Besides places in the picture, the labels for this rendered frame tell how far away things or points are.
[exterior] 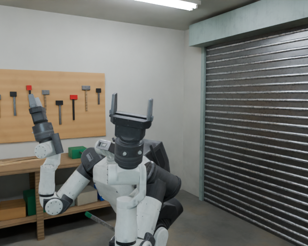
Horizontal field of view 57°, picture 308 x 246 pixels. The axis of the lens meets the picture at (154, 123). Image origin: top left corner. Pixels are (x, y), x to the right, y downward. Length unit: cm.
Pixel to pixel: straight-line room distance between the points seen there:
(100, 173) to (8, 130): 276
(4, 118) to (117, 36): 188
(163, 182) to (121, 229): 25
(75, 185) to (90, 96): 277
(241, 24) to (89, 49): 202
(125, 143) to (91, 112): 328
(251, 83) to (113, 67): 192
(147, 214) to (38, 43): 328
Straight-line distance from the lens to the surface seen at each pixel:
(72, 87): 403
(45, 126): 138
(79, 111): 406
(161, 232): 143
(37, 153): 138
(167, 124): 470
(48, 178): 142
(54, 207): 143
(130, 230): 94
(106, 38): 428
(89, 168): 139
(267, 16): 341
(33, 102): 138
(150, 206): 105
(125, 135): 84
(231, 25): 375
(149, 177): 106
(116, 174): 89
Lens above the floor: 163
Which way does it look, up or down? 5 degrees down
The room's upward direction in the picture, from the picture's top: straight up
